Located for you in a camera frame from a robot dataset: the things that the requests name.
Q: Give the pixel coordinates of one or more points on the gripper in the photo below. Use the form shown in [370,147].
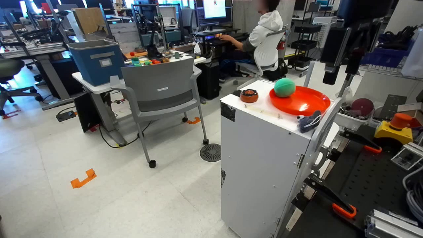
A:
[333,46]

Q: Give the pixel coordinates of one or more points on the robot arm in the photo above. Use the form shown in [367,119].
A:
[363,11]

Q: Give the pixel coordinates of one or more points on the red plate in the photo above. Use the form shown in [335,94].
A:
[304,102]

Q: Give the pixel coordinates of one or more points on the grey toy bear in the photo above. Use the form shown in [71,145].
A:
[308,123]

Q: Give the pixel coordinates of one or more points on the black perforated plate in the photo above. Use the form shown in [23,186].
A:
[392,106]

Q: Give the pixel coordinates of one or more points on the black utility cart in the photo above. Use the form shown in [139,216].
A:
[305,44]

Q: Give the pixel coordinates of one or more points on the red fire extinguisher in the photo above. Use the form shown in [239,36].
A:
[281,44]

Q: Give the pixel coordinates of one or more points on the blue crate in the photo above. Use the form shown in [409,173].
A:
[385,57]

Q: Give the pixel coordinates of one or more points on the green ball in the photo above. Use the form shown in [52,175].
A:
[284,87]

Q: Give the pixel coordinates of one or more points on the white office chair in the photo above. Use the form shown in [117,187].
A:
[266,54]

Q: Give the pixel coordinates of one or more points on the person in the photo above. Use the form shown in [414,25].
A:
[264,26]

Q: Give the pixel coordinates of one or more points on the white tray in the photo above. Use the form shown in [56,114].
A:
[347,121]

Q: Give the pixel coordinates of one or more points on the strip of clear tape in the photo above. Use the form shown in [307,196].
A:
[262,111]

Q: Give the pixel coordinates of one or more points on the small orange bowl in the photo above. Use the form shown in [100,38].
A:
[249,96]

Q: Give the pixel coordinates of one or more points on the yellow emergency stop button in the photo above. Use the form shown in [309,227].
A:
[395,130]

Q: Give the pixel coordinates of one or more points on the black desk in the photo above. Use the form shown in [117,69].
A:
[214,33]

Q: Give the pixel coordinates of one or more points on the monitor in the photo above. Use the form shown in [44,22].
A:
[214,10]

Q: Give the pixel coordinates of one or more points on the black computer tower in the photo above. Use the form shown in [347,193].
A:
[209,81]

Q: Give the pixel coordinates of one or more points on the grey socket box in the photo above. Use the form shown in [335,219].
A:
[407,157]

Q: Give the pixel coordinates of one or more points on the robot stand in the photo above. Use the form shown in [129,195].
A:
[363,178]

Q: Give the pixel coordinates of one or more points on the white metal cabinet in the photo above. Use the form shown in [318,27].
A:
[261,165]

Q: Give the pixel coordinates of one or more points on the orange tape mark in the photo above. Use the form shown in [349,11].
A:
[194,121]
[82,180]

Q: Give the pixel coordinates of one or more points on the round floor drain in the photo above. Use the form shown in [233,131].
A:
[210,152]

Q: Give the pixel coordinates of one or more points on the grey chair on castors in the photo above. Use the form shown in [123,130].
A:
[158,86]

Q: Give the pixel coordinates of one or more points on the heap of small toys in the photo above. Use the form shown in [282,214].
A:
[148,61]

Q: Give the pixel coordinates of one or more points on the aluminium profile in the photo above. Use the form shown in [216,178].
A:
[390,226]

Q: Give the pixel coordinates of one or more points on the blue storage bin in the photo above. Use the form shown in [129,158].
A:
[97,64]

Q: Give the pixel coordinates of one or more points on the white table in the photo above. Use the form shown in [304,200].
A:
[96,88]

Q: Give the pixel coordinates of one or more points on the wooden board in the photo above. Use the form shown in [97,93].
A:
[89,20]

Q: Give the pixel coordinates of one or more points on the black panel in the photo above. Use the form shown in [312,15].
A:
[86,114]

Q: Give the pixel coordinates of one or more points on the black power box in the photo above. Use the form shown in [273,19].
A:
[66,115]

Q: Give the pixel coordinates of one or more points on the grey standing desk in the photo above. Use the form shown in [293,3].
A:
[49,71]

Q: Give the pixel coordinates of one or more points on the black office chair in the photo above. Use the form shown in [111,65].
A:
[10,67]

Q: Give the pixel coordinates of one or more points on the black metal frame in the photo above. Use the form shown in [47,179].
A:
[153,29]

